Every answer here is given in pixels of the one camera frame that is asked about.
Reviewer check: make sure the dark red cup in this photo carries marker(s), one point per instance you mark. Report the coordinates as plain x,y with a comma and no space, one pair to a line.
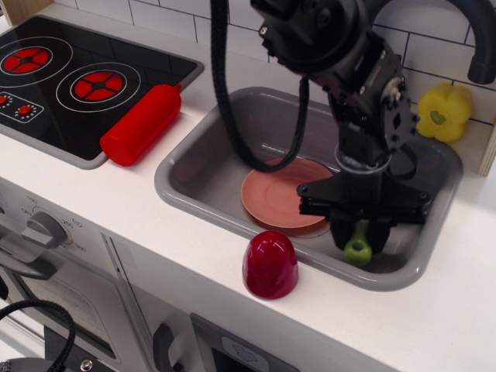
270,266

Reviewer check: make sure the grey oven door handle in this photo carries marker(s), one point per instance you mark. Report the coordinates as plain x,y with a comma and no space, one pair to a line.
27,259

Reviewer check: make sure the wooden side panel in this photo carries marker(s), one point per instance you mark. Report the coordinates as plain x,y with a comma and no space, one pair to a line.
488,157

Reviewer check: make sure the grey sink basin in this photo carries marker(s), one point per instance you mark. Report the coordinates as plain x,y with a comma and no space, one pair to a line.
203,176

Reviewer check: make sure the grey oven knob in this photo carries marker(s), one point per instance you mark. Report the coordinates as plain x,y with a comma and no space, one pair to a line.
43,230

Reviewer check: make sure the pink plate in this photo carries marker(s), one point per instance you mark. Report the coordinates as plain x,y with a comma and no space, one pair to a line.
272,198

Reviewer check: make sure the dark grey faucet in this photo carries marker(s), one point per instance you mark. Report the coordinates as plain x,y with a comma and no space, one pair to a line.
471,22

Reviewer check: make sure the dark grey dishwasher handle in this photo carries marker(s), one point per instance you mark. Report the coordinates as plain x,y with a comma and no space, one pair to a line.
163,339

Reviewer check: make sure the black toy stove top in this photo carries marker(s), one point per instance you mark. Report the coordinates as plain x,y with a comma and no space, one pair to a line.
63,87

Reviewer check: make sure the red ketchup bottle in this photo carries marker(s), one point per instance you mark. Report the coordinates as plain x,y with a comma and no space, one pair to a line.
129,138

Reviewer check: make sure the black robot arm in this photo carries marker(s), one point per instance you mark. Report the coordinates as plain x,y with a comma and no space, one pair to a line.
332,44

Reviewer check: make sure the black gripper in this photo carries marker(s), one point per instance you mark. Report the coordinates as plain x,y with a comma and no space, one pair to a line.
345,198

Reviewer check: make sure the yellow bell pepper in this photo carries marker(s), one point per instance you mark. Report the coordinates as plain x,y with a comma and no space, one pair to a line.
444,112

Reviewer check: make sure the grey spatula green handle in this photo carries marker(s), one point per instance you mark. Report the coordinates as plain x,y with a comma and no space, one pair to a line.
358,250

